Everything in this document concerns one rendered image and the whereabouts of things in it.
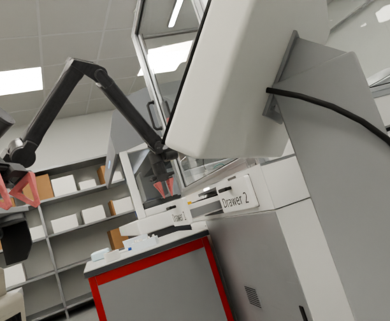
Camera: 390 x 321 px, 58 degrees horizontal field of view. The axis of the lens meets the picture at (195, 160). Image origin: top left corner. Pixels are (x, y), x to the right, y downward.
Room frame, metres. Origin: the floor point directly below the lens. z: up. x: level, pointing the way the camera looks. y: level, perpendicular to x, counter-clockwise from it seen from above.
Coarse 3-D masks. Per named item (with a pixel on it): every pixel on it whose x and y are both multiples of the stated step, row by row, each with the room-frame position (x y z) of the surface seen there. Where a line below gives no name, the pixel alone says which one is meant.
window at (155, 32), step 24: (168, 0) 1.37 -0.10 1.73; (144, 24) 1.78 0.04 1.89; (168, 24) 1.45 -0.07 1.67; (192, 24) 1.23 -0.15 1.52; (144, 48) 1.91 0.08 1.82; (168, 48) 1.54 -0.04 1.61; (168, 72) 1.64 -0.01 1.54; (168, 96) 1.76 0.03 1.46; (192, 168) 1.74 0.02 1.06; (216, 168) 1.45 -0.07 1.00
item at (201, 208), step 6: (210, 198) 1.46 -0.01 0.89; (216, 198) 1.47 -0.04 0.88; (192, 204) 1.43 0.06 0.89; (198, 204) 1.44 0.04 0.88; (204, 204) 1.45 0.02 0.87; (210, 204) 1.45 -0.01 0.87; (216, 204) 1.46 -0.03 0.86; (192, 210) 1.43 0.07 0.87; (198, 210) 1.44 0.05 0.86; (204, 210) 1.44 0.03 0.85; (210, 210) 1.45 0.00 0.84; (216, 210) 1.46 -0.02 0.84; (192, 216) 1.43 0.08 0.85; (198, 216) 1.44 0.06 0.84
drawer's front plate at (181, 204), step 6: (168, 204) 1.66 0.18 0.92; (174, 204) 1.55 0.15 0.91; (180, 204) 1.45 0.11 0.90; (186, 204) 1.41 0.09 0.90; (174, 210) 1.59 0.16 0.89; (180, 210) 1.48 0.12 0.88; (186, 210) 1.40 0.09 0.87; (174, 216) 1.62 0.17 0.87; (186, 216) 1.42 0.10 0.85; (174, 222) 1.66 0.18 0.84; (180, 222) 1.54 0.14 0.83; (186, 222) 1.45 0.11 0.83; (192, 222) 1.41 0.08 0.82
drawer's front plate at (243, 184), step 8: (248, 176) 1.15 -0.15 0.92; (224, 184) 1.33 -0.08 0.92; (232, 184) 1.26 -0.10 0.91; (240, 184) 1.19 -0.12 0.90; (248, 184) 1.15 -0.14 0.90; (224, 192) 1.35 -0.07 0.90; (232, 192) 1.28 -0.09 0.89; (240, 192) 1.22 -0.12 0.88; (248, 192) 1.16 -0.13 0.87; (248, 200) 1.18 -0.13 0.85; (256, 200) 1.15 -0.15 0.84; (224, 208) 1.40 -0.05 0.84; (232, 208) 1.33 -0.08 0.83; (240, 208) 1.26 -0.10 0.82; (248, 208) 1.20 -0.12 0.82
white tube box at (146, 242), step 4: (156, 236) 1.76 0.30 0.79; (144, 240) 1.71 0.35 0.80; (148, 240) 1.71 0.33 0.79; (152, 240) 1.71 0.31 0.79; (156, 240) 1.73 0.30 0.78; (132, 244) 1.71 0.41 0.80; (136, 244) 1.71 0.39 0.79; (140, 244) 1.71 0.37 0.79; (144, 244) 1.71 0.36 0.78; (148, 244) 1.71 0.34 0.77; (152, 244) 1.71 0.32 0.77; (156, 244) 1.71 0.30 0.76; (132, 248) 1.71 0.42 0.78; (136, 248) 1.71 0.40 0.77; (140, 248) 1.71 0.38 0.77
